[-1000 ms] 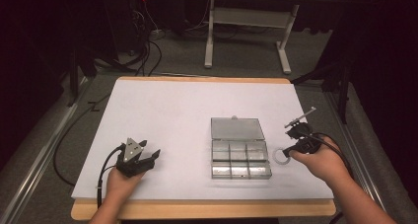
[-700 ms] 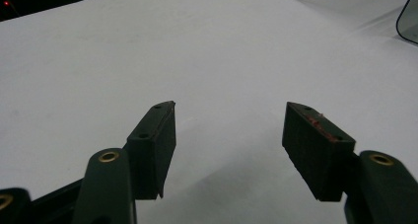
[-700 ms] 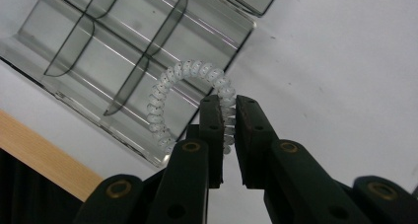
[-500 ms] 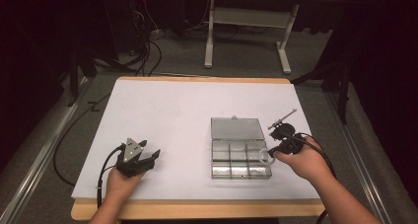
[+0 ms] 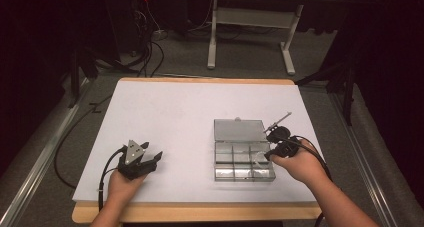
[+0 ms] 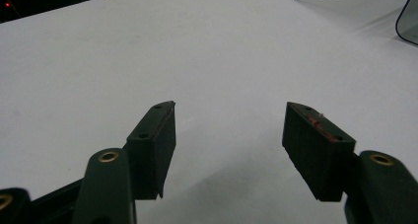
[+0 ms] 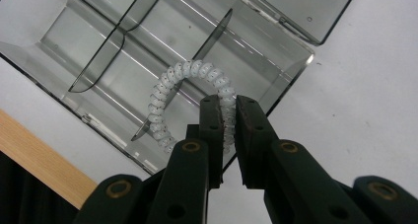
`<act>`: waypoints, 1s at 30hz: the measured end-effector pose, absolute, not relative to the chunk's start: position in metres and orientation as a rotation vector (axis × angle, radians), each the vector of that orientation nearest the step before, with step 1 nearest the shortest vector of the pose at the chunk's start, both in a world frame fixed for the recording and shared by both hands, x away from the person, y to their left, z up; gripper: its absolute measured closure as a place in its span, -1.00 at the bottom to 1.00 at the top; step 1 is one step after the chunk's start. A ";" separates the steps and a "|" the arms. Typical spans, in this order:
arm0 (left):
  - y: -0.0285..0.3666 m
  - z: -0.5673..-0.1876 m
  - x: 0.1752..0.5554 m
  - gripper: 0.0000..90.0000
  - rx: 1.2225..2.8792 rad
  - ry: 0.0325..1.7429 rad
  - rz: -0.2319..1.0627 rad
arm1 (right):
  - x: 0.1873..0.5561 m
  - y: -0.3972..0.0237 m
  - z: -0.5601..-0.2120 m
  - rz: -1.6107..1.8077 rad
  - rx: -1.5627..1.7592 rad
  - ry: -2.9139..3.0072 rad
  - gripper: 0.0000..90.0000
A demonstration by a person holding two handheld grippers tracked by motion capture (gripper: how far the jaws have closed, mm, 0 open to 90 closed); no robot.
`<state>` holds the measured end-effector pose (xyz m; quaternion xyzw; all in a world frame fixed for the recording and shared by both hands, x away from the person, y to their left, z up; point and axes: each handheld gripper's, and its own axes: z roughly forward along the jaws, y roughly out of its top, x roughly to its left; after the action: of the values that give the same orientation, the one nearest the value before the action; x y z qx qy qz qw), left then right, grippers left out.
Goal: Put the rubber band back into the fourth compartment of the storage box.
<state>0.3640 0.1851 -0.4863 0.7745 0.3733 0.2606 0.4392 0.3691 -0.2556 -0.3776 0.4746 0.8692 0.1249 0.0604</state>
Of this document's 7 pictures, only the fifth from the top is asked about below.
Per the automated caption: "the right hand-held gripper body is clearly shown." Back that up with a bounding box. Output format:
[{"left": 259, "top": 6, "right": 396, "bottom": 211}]
[{"left": 262, "top": 111, "right": 301, "bottom": 158}]

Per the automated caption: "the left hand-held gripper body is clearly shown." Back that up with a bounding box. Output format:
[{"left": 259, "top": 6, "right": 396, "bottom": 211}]
[{"left": 116, "top": 139, "right": 157, "bottom": 181}]

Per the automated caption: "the clear plastic compartment box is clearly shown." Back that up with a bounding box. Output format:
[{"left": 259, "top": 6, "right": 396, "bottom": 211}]
[{"left": 213, "top": 117, "right": 277, "bottom": 183}]

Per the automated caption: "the person's left hand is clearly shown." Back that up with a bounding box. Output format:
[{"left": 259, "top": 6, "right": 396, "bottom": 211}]
[{"left": 106, "top": 169, "right": 148, "bottom": 205}]

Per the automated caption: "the person's right hand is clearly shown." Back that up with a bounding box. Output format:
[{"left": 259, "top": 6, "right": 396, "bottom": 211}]
[{"left": 269, "top": 138, "right": 323, "bottom": 185}]

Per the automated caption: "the white table mat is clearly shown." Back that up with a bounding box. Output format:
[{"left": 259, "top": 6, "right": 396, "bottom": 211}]
[{"left": 72, "top": 79, "right": 324, "bottom": 204}]

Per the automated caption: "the black metal stand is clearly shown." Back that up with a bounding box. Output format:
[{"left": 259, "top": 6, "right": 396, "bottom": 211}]
[
  {"left": 67, "top": 36, "right": 101, "bottom": 109},
  {"left": 294, "top": 61, "right": 356, "bottom": 127}
]

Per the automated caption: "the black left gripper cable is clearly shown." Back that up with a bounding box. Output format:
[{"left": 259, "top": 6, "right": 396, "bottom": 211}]
[{"left": 97, "top": 145, "right": 129, "bottom": 212}]

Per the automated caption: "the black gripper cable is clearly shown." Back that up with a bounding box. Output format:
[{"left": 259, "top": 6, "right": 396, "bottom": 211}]
[
  {"left": 97, "top": 145, "right": 129, "bottom": 212},
  {"left": 285, "top": 134, "right": 334, "bottom": 227}
]

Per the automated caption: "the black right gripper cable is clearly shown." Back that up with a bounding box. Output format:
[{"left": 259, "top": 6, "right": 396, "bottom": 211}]
[{"left": 285, "top": 134, "right": 334, "bottom": 227}]

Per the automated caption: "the black floor cable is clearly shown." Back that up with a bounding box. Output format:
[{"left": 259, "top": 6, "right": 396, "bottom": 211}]
[{"left": 53, "top": 93, "right": 115, "bottom": 190}]

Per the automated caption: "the aluminium floor rail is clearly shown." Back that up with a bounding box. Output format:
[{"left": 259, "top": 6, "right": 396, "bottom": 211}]
[
  {"left": 0, "top": 77, "right": 92, "bottom": 227},
  {"left": 328, "top": 86, "right": 398, "bottom": 227}
]

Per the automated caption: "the bundle of black cables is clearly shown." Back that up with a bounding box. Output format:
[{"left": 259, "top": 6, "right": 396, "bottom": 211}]
[{"left": 129, "top": 0, "right": 166, "bottom": 78}]

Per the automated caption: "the white cable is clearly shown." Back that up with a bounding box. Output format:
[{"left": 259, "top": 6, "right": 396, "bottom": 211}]
[{"left": 145, "top": 1, "right": 169, "bottom": 42}]

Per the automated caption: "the desk with white frame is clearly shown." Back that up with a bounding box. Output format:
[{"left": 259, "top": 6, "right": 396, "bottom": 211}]
[{"left": 206, "top": 0, "right": 349, "bottom": 77}]

